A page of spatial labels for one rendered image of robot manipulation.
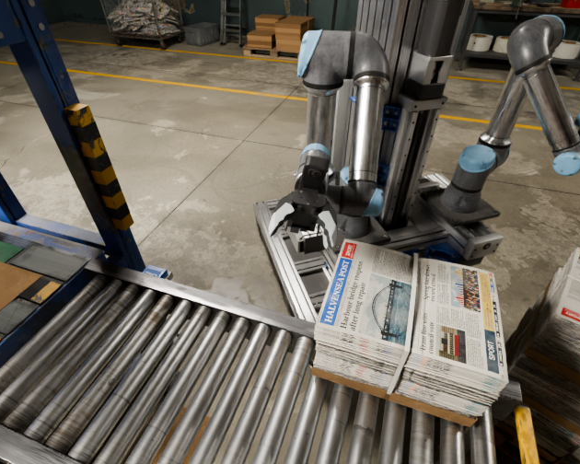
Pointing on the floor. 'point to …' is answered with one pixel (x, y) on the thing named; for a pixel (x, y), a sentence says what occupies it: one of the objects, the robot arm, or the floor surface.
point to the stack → (565, 389)
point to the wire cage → (144, 20)
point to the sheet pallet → (278, 35)
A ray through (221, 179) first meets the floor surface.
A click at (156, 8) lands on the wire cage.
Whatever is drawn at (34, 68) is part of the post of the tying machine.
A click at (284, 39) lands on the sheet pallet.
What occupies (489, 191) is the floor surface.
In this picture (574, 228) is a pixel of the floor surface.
